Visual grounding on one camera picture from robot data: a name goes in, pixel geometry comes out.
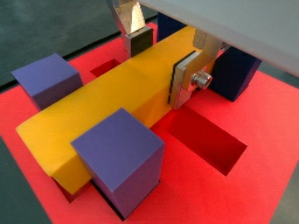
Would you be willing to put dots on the purple U block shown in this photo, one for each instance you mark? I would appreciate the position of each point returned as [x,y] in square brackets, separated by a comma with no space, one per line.
[121,153]

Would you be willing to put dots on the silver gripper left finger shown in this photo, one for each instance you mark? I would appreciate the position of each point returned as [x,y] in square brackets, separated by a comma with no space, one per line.
[137,35]

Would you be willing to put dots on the long yellow block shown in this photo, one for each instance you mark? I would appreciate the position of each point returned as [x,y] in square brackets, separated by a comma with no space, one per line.
[133,86]

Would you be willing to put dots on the red slotted board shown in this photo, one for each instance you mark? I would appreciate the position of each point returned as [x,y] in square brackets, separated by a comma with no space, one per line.
[229,157]

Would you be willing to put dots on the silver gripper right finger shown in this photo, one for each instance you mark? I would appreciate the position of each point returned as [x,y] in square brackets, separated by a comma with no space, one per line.
[188,70]

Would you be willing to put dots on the dark blue U block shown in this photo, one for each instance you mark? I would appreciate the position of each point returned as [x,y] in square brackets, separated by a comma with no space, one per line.
[233,67]

